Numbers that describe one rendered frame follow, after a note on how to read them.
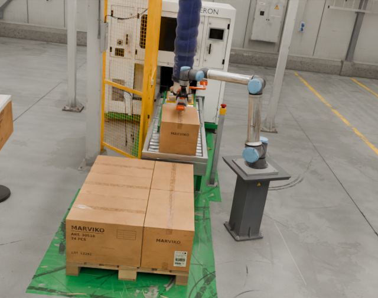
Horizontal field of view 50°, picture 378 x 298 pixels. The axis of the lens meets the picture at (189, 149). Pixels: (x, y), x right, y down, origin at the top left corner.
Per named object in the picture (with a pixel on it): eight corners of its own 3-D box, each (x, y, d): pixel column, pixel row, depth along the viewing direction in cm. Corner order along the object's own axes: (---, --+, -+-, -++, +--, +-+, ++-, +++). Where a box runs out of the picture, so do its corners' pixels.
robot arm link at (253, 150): (263, 158, 371) (267, 77, 345) (257, 165, 356) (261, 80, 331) (247, 156, 378) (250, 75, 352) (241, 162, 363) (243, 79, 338)
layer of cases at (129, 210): (97, 188, 434) (97, 154, 418) (188, 197, 439) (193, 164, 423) (65, 261, 324) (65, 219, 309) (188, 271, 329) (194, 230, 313)
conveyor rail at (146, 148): (156, 104, 645) (157, 93, 637) (159, 104, 645) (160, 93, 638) (140, 168, 433) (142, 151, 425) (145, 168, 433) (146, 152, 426)
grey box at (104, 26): (103, 48, 464) (104, 21, 453) (108, 48, 465) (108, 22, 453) (100, 51, 446) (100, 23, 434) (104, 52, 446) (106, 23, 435)
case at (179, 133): (159, 135, 485) (162, 103, 469) (192, 138, 488) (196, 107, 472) (157, 156, 430) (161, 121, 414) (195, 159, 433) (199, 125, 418)
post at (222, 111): (208, 182, 507) (220, 106, 467) (214, 182, 507) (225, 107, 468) (209, 184, 501) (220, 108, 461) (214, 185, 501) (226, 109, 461)
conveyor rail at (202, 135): (196, 108, 648) (198, 97, 640) (200, 109, 648) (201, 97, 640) (201, 174, 436) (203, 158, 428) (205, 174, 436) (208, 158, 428)
